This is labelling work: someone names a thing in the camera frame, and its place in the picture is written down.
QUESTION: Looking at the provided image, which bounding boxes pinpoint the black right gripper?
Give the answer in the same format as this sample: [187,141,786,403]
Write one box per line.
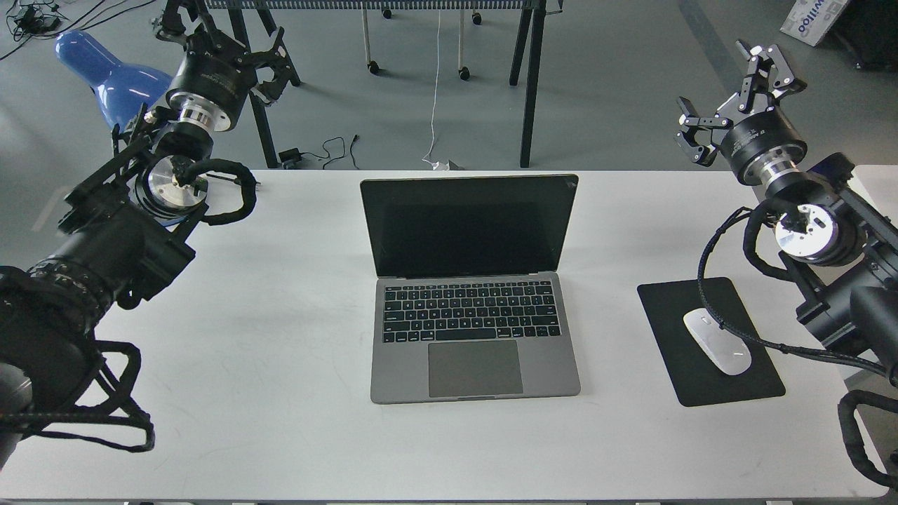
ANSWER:
[676,39,807,187]

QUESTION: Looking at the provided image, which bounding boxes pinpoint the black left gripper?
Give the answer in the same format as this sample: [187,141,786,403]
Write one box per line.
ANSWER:
[153,1,294,132]

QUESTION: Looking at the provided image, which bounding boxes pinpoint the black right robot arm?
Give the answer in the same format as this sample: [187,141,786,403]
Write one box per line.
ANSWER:
[676,41,897,386]

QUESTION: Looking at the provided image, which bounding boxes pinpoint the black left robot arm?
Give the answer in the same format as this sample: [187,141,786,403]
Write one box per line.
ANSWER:
[1,1,300,462]

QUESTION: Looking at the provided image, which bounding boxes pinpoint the blue chair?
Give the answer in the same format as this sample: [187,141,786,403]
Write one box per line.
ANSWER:
[55,31,173,129]

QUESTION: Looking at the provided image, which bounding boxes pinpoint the white cardboard box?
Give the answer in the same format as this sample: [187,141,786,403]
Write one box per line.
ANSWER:
[779,0,851,47]

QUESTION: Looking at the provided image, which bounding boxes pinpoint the white wheeled cart legs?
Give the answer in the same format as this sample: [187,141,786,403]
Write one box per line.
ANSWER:
[359,1,483,82]

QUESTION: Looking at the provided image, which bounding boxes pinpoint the white computer mouse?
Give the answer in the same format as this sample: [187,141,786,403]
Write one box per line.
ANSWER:
[682,308,753,376]

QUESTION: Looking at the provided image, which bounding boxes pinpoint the black mouse pad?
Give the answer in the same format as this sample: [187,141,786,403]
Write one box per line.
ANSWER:
[637,277,786,407]

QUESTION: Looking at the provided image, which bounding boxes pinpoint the grey open laptop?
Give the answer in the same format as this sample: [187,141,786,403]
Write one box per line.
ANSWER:
[360,175,581,405]

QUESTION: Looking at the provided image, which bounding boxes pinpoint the black power adapter with cable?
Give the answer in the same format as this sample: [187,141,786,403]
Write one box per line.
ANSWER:
[278,135,361,170]

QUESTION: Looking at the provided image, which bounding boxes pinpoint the black cable bundle on floor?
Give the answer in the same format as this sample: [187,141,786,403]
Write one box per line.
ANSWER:
[0,0,155,60]

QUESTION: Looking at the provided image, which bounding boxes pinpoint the black trestle table frame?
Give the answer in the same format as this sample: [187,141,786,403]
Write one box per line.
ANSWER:
[161,0,562,169]

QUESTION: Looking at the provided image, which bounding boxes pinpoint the white hanging cable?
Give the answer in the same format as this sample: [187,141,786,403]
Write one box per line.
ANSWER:
[422,10,465,171]

